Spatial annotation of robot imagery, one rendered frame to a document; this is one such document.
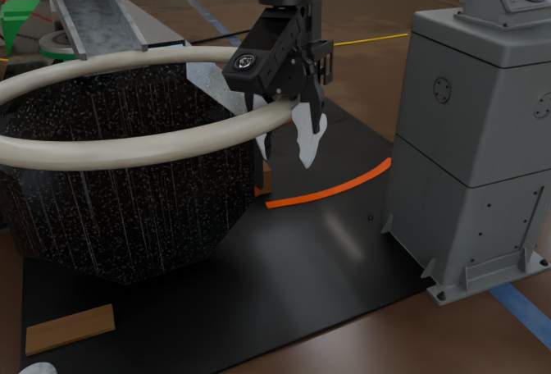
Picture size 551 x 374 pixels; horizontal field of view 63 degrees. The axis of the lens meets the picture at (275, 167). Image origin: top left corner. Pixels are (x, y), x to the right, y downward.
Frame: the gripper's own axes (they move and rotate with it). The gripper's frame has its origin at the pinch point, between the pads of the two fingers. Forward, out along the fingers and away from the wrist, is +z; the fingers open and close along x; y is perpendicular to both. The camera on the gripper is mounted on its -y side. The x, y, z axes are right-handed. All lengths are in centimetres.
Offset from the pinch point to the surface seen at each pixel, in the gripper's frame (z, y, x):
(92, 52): -7, 13, 49
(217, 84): 12, 58, 54
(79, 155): -6.6, -20.9, 11.4
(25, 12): 10, 134, 258
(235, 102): 18, 62, 51
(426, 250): 74, 91, -6
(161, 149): -6.5, -16.0, 5.1
